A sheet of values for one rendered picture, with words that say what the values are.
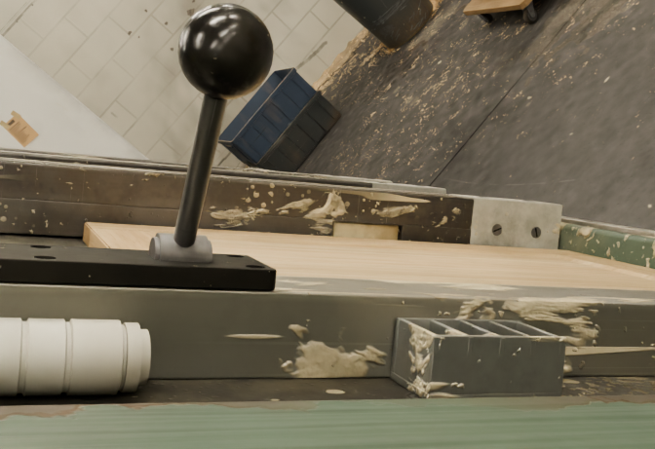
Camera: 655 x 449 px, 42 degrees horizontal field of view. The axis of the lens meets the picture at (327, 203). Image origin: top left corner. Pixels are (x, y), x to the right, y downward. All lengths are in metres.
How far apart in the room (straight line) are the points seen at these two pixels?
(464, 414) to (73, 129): 4.51
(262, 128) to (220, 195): 4.28
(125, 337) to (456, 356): 0.14
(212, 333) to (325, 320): 0.05
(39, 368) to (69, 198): 0.54
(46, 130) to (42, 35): 1.49
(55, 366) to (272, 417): 0.18
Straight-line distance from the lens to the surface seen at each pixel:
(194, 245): 0.39
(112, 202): 0.87
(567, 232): 1.08
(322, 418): 0.18
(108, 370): 0.34
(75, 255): 0.39
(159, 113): 6.11
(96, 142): 4.69
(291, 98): 5.22
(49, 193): 0.87
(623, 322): 0.49
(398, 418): 0.18
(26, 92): 4.67
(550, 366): 0.41
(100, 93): 6.07
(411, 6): 5.39
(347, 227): 0.95
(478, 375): 0.39
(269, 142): 5.18
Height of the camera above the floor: 1.47
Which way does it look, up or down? 19 degrees down
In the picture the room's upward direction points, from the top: 48 degrees counter-clockwise
